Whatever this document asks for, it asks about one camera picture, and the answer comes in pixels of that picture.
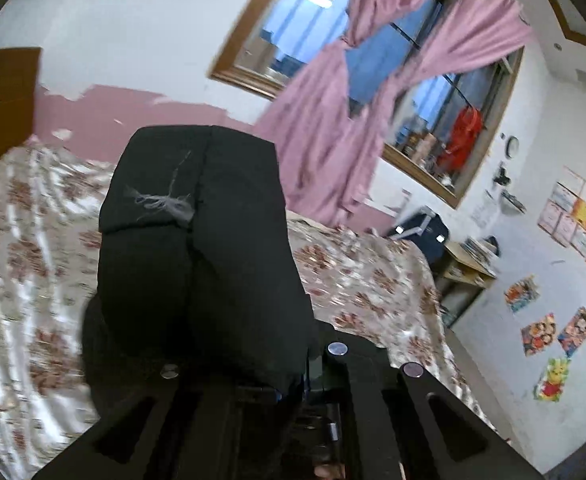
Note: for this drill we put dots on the round wall clock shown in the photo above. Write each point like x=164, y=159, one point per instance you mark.
x=512, y=146

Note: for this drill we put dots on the black garment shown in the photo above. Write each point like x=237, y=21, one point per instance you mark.
x=198, y=260

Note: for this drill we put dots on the dark blue suitcase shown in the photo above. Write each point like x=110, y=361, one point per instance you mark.
x=420, y=232

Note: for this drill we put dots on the group of wall certificates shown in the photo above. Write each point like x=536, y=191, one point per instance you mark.
x=580, y=222

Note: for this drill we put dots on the stack of books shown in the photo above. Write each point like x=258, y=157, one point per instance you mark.
x=480, y=250

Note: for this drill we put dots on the red hanging garment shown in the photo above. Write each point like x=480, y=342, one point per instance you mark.
x=460, y=137

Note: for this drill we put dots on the wooden desk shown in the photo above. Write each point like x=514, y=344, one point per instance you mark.
x=468, y=272

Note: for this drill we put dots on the floral satin bedspread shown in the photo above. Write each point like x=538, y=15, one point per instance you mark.
x=33, y=270

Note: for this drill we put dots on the white wall calendar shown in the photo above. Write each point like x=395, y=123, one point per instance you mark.
x=483, y=210

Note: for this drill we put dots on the pink curtain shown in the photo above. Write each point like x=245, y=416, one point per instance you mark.
x=318, y=95
x=473, y=25

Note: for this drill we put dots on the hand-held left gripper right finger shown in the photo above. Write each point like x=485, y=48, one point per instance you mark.
x=358, y=375

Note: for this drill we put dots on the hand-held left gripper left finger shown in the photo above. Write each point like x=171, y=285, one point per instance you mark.
x=173, y=400

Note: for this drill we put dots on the wooden headboard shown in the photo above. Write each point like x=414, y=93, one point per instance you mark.
x=3, y=100

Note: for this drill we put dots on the yellow bear wall poster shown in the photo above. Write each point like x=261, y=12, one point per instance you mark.
x=553, y=380

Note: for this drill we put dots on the cartoon wall poster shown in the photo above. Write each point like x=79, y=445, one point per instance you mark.
x=522, y=294
x=577, y=332
x=539, y=334

